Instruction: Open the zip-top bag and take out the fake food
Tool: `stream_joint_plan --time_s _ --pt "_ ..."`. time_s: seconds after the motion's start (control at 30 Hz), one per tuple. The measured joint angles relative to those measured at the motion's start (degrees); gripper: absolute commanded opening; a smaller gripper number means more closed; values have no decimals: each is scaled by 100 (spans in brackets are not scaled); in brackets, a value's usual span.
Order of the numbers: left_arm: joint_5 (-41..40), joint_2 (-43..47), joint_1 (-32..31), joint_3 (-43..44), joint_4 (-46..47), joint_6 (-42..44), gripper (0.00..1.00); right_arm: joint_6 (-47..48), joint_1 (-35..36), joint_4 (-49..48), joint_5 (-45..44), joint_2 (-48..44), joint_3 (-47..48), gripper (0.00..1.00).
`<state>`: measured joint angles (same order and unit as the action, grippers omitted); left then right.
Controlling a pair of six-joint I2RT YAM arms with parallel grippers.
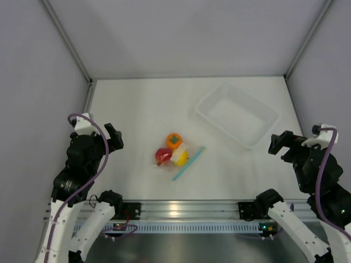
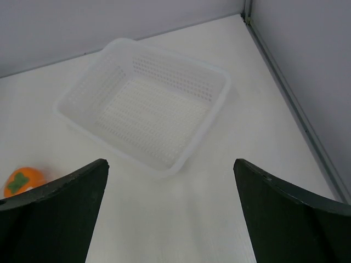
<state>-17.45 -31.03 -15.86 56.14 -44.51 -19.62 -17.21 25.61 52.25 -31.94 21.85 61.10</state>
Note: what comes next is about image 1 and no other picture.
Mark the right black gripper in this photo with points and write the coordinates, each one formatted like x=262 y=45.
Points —
x=277 y=141

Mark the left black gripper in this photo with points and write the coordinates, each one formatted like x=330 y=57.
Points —
x=115 y=141

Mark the red fake apple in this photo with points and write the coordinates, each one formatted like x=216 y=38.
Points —
x=163 y=155

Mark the orange fake persimmon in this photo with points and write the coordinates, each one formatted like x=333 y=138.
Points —
x=173 y=141

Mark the clear zip top bag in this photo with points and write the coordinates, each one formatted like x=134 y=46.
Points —
x=173 y=171

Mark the yellow fake apple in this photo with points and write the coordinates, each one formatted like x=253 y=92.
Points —
x=182 y=160

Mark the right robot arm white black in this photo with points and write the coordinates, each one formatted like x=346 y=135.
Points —
x=323 y=233

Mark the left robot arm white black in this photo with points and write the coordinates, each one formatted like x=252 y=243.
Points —
x=60 y=243

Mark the white plastic basket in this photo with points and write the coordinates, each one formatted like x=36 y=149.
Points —
x=231 y=114

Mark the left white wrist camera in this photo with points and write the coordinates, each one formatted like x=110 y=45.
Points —
x=81 y=125

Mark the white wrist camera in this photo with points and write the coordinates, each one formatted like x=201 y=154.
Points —
x=322 y=135
x=81 y=125

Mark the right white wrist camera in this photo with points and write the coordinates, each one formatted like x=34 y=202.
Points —
x=322 y=135

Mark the right aluminium frame post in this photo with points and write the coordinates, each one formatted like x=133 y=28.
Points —
x=317 y=21

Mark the aluminium frame post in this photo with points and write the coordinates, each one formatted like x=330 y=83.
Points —
x=317 y=21
x=66 y=39

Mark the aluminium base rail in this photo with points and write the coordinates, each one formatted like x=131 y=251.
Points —
x=152 y=210

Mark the white slotted cable duct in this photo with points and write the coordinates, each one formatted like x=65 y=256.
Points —
x=192 y=227

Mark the left aluminium frame post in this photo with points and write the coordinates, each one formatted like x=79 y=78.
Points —
x=66 y=39

